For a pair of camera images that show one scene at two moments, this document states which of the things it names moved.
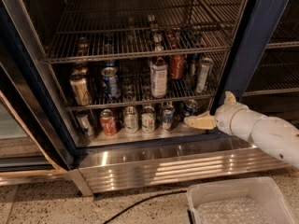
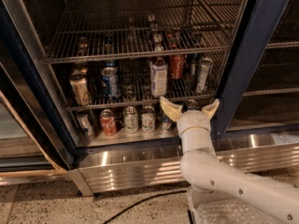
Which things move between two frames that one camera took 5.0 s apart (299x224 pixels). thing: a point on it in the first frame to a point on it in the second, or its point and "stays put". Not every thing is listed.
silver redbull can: [206, 69] stays put
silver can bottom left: [85, 123] stays put
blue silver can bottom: [167, 117] stays put
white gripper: [224, 118] to [193, 119]
